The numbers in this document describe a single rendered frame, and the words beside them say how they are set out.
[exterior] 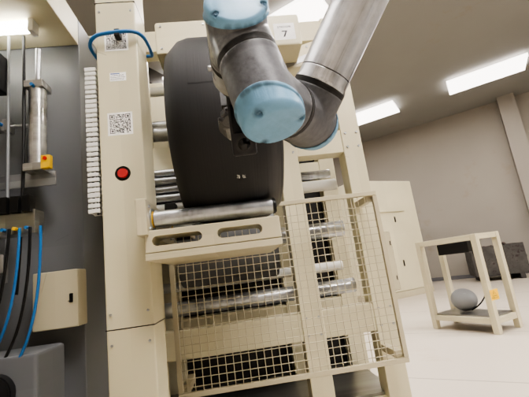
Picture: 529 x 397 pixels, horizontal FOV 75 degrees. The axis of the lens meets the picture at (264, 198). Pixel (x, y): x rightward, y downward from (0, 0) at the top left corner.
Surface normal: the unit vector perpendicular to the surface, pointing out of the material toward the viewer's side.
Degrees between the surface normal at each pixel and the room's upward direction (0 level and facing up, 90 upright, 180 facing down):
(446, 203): 90
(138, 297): 90
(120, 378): 90
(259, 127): 166
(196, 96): 94
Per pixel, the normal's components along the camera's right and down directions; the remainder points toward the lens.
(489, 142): -0.54, -0.11
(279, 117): 0.28, 0.89
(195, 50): 0.00, -0.61
